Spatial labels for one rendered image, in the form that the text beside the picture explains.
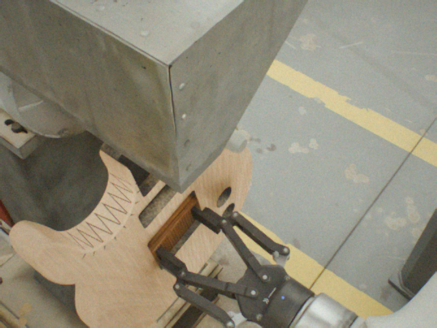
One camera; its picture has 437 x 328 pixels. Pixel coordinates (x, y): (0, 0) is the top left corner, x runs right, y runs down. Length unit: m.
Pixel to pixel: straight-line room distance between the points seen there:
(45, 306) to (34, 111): 0.98
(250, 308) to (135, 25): 0.47
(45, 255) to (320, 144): 1.76
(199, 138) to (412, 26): 2.45
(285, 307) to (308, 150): 1.55
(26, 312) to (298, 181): 1.06
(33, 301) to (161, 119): 1.32
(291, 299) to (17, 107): 0.41
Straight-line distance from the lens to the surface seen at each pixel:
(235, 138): 0.65
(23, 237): 0.61
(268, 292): 0.77
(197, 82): 0.39
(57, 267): 0.64
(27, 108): 0.74
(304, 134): 2.30
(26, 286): 1.70
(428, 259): 1.81
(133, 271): 0.79
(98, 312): 0.78
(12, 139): 0.89
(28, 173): 1.06
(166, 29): 0.38
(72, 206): 1.21
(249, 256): 0.78
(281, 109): 2.37
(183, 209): 0.81
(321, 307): 0.73
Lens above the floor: 1.77
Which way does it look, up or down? 54 degrees down
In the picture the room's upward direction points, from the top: 1 degrees counter-clockwise
